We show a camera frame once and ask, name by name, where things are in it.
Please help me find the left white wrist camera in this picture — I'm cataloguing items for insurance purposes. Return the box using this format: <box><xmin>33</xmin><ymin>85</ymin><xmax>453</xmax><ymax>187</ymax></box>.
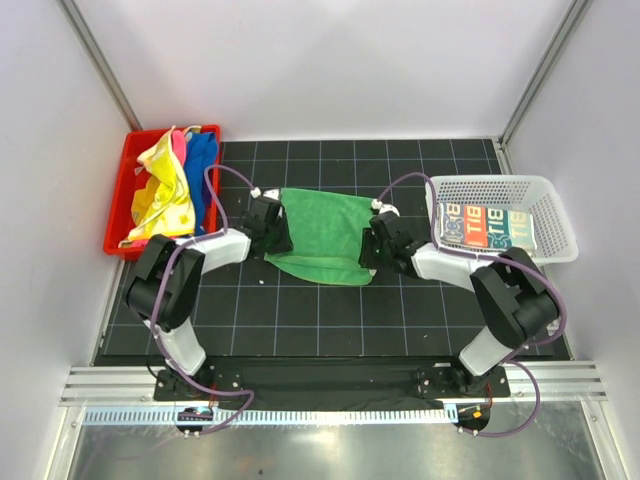
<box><xmin>250</xmin><ymin>187</ymin><xmax>281</xmax><ymax>201</ymax></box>

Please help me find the blue towel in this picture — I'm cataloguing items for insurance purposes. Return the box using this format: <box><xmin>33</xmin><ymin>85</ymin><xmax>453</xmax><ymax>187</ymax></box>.
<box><xmin>183</xmin><ymin>131</ymin><xmax>219</xmax><ymax>236</ymax></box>

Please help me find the yellow towel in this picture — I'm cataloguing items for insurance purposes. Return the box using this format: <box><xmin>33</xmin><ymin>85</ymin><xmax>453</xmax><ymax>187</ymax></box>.
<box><xmin>127</xmin><ymin>128</ymin><xmax>196</xmax><ymax>241</ymax></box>

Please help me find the rabbit print towel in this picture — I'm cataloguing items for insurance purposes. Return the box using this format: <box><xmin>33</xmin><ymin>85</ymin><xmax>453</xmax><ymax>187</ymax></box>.
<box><xmin>437</xmin><ymin>203</ymin><xmax>537</xmax><ymax>254</ymax></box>

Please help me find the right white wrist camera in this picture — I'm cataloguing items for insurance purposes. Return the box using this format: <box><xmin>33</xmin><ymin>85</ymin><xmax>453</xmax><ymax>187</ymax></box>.
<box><xmin>370</xmin><ymin>199</ymin><xmax>400</xmax><ymax>219</ymax></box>

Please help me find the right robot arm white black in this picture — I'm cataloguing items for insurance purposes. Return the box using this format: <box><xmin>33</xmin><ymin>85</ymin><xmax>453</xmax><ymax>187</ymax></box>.
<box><xmin>359</xmin><ymin>211</ymin><xmax>567</xmax><ymax>396</ymax></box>

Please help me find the black grid mat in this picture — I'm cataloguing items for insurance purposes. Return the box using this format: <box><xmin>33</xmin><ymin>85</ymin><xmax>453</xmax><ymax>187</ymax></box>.
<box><xmin>94</xmin><ymin>138</ymin><xmax>571</xmax><ymax>359</ymax></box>

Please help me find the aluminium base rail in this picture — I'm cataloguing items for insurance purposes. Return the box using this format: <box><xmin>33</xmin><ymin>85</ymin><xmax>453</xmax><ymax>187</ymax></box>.
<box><xmin>59</xmin><ymin>361</ymin><xmax>608</xmax><ymax>407</ymax></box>

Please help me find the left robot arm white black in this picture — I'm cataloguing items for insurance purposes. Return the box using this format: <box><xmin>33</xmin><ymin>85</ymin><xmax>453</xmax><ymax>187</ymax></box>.
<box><xmin>125</xmin><ymin>189</ymin><xmax>293</xmax><ymax>400</ymax></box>

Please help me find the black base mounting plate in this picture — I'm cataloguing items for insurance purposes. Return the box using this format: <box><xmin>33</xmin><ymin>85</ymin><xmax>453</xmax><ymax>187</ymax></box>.
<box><xmin>153</xmin><ymin>356</ymin><xmax>511</xmax><ymax>411</ymax></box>

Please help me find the right aluminium frame post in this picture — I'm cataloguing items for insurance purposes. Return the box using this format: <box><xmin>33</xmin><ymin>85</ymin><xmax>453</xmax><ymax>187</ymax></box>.
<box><xmin>499</xmin><ymin>0</ymin><xmax>592</xmax><ymax>150</ymax></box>

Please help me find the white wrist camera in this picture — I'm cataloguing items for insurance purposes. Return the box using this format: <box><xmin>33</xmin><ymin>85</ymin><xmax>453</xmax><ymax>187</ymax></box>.
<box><xmin>250</xmin><ymin>187</ymin><xmax>281</xmax><ymax>201</ymax></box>
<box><xmin>370</xmin><ymin>199</ymin><xmax>400</xmax><ymax>219</ymax></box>

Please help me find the left aluminium frame post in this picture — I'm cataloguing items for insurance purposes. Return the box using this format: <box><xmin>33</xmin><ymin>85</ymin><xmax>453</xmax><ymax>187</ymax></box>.
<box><xmin>58</xmin><ymin>0</ymin><xmax>142</xmax><ymax>131</ymax></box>

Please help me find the aluminium frame post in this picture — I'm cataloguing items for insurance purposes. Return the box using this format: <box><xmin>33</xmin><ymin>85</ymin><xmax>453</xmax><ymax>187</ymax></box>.
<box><xmin>499</xmin><ymin>0</ymin><xmax>592</xmax><ymax>150</ymax></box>
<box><xmin>58</xmin><ymin>0</ymin><xmax>142</xmax><ymax>131</ymax></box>

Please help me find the green towel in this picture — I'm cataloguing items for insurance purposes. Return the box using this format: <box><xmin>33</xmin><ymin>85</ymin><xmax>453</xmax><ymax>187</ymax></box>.
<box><xmin>264</xmin><ymin>188</ymin><xmax>373</xmax><ymax>286</ymax></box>

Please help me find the slotted white cable duct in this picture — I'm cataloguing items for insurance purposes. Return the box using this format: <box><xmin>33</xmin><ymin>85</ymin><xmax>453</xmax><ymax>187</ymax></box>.
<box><xmin>83</xmin><ymin>405</ymin><xmax>458</xmax><ymax>429</ymax></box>

